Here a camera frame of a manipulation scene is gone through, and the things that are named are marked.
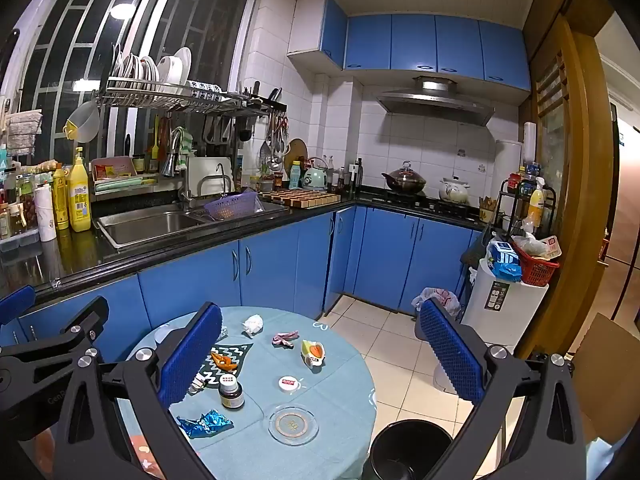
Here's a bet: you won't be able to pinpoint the black trash bin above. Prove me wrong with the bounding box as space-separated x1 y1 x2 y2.
367 419 468 480

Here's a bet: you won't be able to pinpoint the blue snack packet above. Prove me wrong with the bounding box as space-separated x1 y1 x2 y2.
486 240 523 282

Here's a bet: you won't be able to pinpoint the blue foil wrapper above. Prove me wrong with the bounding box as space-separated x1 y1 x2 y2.
176 409 233 439

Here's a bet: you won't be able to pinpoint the cluster of condiment jars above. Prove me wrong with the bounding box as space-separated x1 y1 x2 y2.
0 157 41 241

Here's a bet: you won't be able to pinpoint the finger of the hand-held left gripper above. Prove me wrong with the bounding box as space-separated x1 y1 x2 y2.
0 284 37 327
0 296 110 361

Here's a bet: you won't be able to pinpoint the slim yellow bottle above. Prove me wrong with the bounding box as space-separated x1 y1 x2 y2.
51 162 71 231

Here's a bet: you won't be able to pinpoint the row of patterned cups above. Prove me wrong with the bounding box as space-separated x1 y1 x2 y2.
186 80 223 103

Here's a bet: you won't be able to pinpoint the purple bin with plastic bag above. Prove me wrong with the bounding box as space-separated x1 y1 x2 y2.
411 287 462 321

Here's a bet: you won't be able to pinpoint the round wooden cutting board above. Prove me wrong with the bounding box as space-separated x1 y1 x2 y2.
287 138 307 171

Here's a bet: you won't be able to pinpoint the dark wok with lid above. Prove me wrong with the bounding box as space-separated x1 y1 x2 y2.
381 161 428 196

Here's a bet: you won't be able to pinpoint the steel range hood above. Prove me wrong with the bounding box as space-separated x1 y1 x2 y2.
376 76 496 127

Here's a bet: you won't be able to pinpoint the green striped cloth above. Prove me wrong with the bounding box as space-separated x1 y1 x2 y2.
172 129 197 156

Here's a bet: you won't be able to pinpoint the refrigerator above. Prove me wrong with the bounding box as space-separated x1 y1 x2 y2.
595 105 640 321

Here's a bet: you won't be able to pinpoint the round glass coaster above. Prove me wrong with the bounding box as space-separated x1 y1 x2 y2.
268 404 319 443

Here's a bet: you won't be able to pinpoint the purple plastic basket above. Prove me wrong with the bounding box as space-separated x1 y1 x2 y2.
202 189 262 221

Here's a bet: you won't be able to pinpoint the chrome faucet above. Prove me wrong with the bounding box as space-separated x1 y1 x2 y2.
162 127 201 211

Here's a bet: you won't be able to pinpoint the round table with teal tablecloth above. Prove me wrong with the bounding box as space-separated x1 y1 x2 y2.
117 305 377 480

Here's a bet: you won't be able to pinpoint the yellow spray bottle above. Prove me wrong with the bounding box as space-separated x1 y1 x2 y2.
526 176 546 228

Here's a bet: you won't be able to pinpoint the green cutting board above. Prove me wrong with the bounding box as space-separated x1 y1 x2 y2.
95 176 157 193

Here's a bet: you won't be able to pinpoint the dark glass bottle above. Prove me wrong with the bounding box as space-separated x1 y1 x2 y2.
218 374 244 409

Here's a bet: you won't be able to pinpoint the barred kitchen window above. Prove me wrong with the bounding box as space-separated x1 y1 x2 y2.
0 0 261 171

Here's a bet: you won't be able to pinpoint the cardboard sheet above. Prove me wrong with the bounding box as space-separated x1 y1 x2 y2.
570 312 640 446

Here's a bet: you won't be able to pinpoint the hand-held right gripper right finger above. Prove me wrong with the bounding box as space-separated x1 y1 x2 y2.
415 299 586 480

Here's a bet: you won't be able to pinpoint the mint green kettle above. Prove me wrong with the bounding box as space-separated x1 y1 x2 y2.
302 157 329 192

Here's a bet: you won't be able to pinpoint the wooden door frame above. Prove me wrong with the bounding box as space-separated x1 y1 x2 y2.
515 10 618 361

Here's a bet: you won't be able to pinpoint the row of white plates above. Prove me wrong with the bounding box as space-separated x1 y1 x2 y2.
111 46 193 93

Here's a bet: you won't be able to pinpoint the stainless steel sink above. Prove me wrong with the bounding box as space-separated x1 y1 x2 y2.
95 200 291 251

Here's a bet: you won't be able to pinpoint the white ceramic pot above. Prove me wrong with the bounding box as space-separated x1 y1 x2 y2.
439 176 472 205

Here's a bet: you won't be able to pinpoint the clear plastic bag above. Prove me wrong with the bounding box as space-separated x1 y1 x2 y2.
512 232 548 256

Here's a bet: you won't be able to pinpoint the blue upper cabinets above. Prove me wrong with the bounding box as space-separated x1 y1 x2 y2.
287 0 532 93

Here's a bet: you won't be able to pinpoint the paper towel roll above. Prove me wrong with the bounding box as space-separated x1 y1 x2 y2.
522 121 537 163

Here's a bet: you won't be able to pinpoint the white wrapper with orange print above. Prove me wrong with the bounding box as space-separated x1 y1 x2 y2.
300 339 327 371

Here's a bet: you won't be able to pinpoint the translucent plastic colander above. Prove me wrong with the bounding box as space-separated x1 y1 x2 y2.
63 100 101 143

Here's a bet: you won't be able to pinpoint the checkered wooden board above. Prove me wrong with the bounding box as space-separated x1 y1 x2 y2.
260 189 342 209

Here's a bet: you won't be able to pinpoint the large yellow detergent bottle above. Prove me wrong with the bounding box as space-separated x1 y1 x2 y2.
67 147 92 233

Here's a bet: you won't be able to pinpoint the black gas stove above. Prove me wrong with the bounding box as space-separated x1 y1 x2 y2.
385 192 481 218

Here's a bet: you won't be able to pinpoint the cluster of seasoning bottles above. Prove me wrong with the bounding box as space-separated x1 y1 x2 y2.
322 155 363 196

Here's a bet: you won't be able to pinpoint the red plastic basket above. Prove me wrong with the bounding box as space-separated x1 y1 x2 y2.
511 240 561 288

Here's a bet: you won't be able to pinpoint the blue lower cabinets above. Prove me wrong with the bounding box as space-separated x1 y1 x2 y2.
0 202 483 351

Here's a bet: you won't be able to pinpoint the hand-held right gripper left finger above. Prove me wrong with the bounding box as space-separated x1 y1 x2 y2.
52 302 223 480

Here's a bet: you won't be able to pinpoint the white cylindrical appliance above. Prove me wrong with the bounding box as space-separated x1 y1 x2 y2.
495 139 524 196

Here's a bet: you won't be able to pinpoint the hanging kitchen utensils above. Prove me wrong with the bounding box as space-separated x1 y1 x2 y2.
259 115 291 173

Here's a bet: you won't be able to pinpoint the blue cabinets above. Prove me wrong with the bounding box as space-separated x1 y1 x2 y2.
0 202 483 351
287 0 532 93

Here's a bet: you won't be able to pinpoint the white paper cup stack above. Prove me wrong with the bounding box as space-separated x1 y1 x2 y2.
34 183 57 242

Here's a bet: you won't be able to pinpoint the black metal rack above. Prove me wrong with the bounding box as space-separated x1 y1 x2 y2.
492 180 557 241

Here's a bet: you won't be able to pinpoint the pink plastic tray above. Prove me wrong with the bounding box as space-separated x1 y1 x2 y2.
90 156 133 183

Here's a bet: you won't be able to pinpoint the metal dish rack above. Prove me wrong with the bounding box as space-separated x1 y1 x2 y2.
95 76 288 156

